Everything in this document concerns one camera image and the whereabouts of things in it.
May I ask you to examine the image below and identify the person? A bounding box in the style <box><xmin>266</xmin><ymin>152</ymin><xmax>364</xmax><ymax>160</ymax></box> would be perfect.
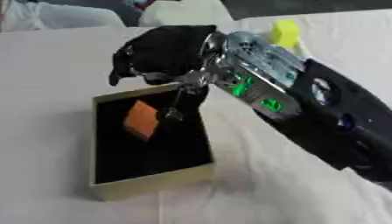
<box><xmin>0</xmin><ymin>0</ymin><xmax>129</xmax><ymax>33</ymax></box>

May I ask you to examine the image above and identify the tan cardboard box black inside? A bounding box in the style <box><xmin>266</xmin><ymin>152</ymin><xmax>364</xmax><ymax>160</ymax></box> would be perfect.
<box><xmin>88</xmin><ymin>81</ymin><xmax>218</xmax><ymax>202</ymax></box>

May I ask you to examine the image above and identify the yellow block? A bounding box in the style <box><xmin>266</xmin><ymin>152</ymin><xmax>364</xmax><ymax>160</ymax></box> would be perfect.
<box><xmin>268</xmin><ymin>18</ymin><xmax>302</xmax><ymax>49</ymax></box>

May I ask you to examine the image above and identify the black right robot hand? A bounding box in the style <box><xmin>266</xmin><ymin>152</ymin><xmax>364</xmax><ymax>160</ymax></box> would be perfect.
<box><xmin>107</xmin><ymin>24</ymin><xmax>222</xmax><ymax>123</ymax></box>

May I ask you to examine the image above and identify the orange block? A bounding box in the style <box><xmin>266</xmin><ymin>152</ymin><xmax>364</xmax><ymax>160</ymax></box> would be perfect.
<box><xmin>121</xmin><ymin>99</ymin><xmax>161</xmax><ymax>143</ymax></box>

